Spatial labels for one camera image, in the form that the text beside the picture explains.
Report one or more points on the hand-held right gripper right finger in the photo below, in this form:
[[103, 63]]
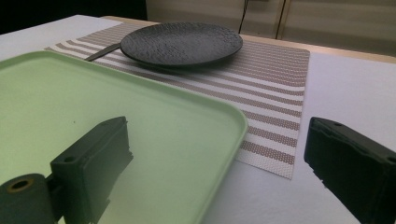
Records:
[[351, 168]]

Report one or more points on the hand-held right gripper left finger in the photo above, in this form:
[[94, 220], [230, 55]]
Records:
[[93, 168]]

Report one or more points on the light green plastic tray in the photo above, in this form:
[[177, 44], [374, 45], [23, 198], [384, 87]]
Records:
[[93, 93]]

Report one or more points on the striped woven placemat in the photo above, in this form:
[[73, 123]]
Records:
[[264, 102]]

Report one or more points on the black textured plate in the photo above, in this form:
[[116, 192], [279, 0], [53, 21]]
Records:
[[181, 43]]

